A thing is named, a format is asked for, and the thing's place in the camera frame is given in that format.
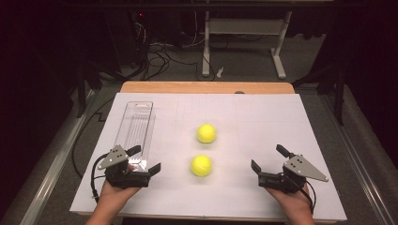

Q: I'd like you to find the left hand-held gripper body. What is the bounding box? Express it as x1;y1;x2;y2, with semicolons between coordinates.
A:
97;144;152;189

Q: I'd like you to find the grey metal floor rail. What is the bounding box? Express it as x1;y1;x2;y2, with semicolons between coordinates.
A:
323;93;398;225
18;89;96;225

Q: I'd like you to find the clear plastic container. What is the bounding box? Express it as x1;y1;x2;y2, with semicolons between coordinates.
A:
114;100;157;173

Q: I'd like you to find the person's right hand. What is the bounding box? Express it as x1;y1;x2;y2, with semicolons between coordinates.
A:
266;185;314;219

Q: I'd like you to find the white board mat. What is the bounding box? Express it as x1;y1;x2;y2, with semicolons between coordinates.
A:
69;92;347;223

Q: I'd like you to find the white metal desk frame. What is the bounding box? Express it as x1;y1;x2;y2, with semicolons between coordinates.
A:
201;10;294;80

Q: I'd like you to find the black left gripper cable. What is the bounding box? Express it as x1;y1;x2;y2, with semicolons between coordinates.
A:
90;153;110;202

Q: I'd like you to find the person's left hand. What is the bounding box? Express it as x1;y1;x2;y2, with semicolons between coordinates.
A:
98;181;142;207

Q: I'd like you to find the yellow tennis ball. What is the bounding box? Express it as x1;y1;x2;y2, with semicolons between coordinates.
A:
190;154;214;178
196;123;218;144

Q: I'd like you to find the black floor cable bundle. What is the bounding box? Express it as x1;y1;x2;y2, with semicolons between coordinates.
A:
137;41;201;82

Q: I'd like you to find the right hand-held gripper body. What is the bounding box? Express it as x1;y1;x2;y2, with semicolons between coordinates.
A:
257;154;330;194

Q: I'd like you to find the long black cable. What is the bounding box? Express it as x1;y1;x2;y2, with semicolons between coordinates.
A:
71;97;115;180

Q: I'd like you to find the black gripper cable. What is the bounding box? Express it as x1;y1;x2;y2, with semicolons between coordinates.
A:
303;180;317;216
90;153;110;202

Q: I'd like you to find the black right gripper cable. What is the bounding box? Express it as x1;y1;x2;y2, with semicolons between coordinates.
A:
303;180;317;216

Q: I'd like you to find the dark metal stand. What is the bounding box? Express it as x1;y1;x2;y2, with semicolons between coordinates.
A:
74;58;126;119
292;60;347;127

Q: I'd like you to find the dark device with red light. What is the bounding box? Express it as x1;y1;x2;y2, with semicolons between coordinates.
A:
132;10;151;41

